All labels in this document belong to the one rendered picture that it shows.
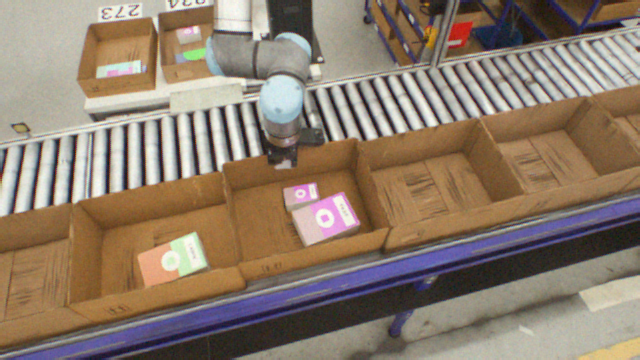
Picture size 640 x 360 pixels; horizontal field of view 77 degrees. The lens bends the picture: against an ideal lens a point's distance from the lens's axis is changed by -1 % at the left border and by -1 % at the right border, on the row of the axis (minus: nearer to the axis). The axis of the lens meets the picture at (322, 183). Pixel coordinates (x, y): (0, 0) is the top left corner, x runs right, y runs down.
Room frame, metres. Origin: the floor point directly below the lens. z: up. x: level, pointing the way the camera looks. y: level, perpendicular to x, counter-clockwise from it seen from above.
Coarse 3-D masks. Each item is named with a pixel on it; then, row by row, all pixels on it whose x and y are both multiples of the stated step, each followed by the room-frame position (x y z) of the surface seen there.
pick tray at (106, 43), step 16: (96, 32) 1.59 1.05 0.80; (112, 32) 1.61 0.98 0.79; (128, 32) 1.62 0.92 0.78; (144, 32) 1.63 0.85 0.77; (96, 48) 1.53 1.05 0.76; (112, 48) 1.54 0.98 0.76; (128, 48) 1.53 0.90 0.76; (144, 48) 1.54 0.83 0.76; (80, 64) 1.32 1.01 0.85; (96, 64) 1.43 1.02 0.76; (112, 64) 1.43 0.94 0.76; (144, 64) 1.43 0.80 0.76; (80, 80) 1.23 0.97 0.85; (96, 80) 1.24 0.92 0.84; (112, 80) 1.25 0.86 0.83; (128, 80) 1.26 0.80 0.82; (144, 80) 1.27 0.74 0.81; (96, 96) 1.23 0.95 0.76
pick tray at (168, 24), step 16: (160, 16) 1.67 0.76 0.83; (176, 16) 1.69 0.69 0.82; (192, 16) 1.71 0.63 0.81; (208, 16) 1.73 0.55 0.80; (160, 32) 1.56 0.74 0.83; (176, 32) 1.66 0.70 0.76; (208, 32) 1.66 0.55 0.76; (160, 48) 1.44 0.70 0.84; (176, 48) 1.54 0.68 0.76; (192, 48) 1.54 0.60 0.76; (160, 64) 1.32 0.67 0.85; (176, 64) 1.32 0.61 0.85; (192, 64) 1.34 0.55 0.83; (176, 80) 1.32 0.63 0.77
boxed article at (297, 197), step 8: (312, 184) 0.67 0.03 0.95; (288, 192) 0.64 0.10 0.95; (296, 192) 0.64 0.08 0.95; (304, 192) 0.64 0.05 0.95; (312, 192) 0.64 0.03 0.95; (288, 200) 0.61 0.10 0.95; (296, 200) 0.61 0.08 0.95; (304, 200) 0.61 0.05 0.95; (312, 200) 0.62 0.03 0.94; (288, 208) 0.60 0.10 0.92; (296, 208) 0.61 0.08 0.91
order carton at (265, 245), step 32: (256, 160) 0.68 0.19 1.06; (320, 160) 0.73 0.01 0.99; (352, 160) 0.75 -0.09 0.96; (256, 192) 0.66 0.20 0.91; (320, 192) 0.67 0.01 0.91; (352, 192) 0.67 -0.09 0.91; (256, 224) 0.56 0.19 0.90; (288, 224) 0.56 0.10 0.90; (384, 224) 0.50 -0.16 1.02; (256, 256) 0.46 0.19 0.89; (288, 256) 0.41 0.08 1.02; (320, 256) 0.43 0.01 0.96; (352, 256) 0.47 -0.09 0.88
